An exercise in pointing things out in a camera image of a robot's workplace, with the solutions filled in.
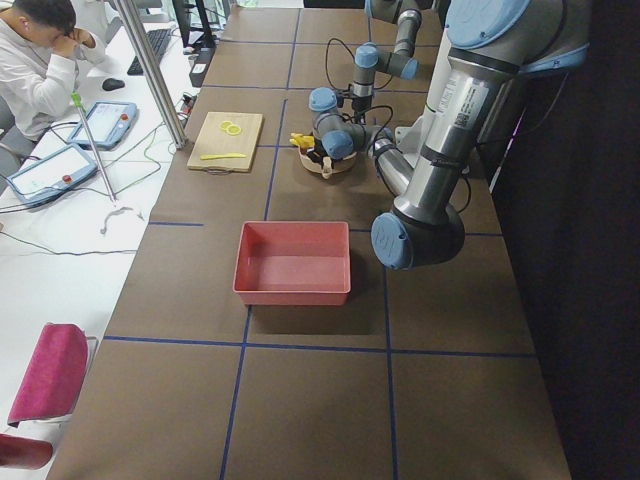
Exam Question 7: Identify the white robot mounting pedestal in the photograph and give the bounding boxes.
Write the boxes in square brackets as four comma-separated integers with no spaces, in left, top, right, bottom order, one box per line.
[396,28,451,165]

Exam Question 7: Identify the white side table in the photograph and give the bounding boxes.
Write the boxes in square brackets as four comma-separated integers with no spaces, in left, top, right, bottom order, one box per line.
[0,14,201,451]

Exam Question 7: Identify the black keyboard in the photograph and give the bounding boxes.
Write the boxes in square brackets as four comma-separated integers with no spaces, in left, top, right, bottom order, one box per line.
[127,28,171,76]

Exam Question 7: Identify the wooden cutting board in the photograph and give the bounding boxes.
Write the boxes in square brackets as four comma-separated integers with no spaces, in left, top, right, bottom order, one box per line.
[187,112,263,173]

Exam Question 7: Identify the teach pendant near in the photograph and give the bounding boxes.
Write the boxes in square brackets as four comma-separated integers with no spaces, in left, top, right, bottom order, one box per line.
[8,144,98,207]

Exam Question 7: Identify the seated person white hoodie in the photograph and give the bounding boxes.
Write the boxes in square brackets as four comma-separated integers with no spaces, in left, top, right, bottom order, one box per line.
[1,1,105,142]

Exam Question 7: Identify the yellow toy corn cob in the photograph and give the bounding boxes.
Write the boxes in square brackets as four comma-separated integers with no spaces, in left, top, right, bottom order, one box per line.
[289,132,315,150]

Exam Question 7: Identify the teach pendant far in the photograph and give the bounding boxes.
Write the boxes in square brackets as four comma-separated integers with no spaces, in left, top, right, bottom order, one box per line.
[82,101,138,151]

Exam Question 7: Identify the black computer mouse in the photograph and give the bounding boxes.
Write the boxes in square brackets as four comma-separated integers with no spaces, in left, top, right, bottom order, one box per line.
[101,78,125,92]

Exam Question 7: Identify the thin metal rod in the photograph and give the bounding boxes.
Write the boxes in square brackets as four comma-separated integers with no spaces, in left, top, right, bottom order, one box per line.
[71,91,117,204]

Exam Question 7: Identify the teach pendant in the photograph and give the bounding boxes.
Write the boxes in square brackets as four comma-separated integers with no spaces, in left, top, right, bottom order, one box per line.
[8,144,98,207]
[82,101,138,151]

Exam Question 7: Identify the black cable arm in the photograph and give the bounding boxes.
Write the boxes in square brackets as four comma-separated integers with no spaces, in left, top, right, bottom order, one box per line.
[325,37,396,131]

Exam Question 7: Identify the silver metal pole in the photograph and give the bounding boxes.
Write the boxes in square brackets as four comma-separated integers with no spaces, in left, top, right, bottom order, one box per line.
[114,0,188,150]

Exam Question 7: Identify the beige plastic dustpan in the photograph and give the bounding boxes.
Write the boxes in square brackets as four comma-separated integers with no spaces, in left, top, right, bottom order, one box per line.
[298,147,357,179]

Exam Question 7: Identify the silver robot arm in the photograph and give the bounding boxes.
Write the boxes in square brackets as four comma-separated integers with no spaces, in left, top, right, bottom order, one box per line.
[349,0,422,114]
[309,1,592,269]

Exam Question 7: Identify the yellow plastic toy knife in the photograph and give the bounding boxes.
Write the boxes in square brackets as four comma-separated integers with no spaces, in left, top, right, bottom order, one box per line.
[199,152,247,161]

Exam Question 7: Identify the red cloth on table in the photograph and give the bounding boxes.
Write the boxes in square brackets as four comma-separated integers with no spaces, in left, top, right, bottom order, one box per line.
[7,323,90,427]

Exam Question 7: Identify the pink plastic bin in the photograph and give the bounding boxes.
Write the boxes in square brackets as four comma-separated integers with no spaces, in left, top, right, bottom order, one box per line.
[233,221,351,306]

